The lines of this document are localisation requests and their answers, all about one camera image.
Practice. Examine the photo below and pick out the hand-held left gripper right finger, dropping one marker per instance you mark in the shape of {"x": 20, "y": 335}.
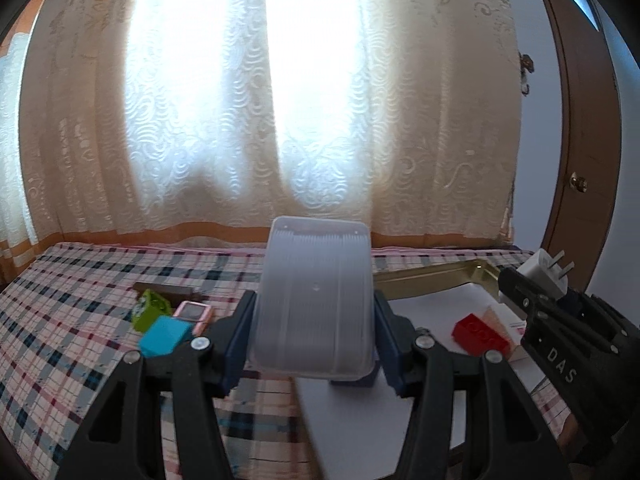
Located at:
{"x": 392, "y": 360}

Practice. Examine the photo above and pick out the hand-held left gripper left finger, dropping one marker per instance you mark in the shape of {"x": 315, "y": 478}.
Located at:
{"x": 235, "y": 360}

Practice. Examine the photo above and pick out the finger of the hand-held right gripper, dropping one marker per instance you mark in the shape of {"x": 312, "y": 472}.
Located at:
{"x": 522, "y": 295}
{"x": 572, "y": 306}

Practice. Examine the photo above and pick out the white charger plug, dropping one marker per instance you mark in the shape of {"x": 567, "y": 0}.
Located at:
{"x": 542, "y": 272}

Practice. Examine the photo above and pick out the red toy brick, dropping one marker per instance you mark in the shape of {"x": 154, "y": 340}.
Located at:
{"x": 475, "y": 332}

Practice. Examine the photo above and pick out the pink card box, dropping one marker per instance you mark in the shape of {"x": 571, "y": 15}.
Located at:
{"x": 192, "y": 312}

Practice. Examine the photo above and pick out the teal cube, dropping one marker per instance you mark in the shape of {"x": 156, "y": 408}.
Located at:
{"x": 162, "y": 335}

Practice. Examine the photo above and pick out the gold metal tin tray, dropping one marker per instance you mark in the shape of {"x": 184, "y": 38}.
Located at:
{"x": 430, "y": 274}

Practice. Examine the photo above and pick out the brown wooden piece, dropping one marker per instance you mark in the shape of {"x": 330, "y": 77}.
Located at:
{"x": 172, "y": 290}

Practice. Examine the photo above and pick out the translucent plastic container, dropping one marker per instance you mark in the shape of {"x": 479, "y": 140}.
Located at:
{"x": 310, "y": 300}

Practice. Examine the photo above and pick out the green toy block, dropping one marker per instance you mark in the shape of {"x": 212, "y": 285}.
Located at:
{"x": 150, "y": 310}

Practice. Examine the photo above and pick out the white pink box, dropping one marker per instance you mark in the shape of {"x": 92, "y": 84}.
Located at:
{"x": 497, "y": 316}

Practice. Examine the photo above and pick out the white paper liner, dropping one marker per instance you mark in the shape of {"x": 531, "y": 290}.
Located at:
{"x": 360, "y": 435}

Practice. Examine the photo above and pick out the brass door knob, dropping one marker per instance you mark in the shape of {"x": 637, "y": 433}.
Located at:
{"x": 579, "y": 182}

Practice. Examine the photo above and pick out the plaid tablecloth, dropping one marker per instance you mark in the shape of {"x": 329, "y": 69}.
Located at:
{"x": 75, "y": 310}

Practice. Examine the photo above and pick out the brown wooden door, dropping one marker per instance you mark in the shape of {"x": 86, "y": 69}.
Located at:
{"x": 585, "y": 110}

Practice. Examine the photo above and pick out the cream patterned curtain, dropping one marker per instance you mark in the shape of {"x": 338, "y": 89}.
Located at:
{"x": 425, "y": 110}

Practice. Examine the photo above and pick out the brass flower curtain hook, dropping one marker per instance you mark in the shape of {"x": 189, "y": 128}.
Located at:
{"x": 525, "y": 62}

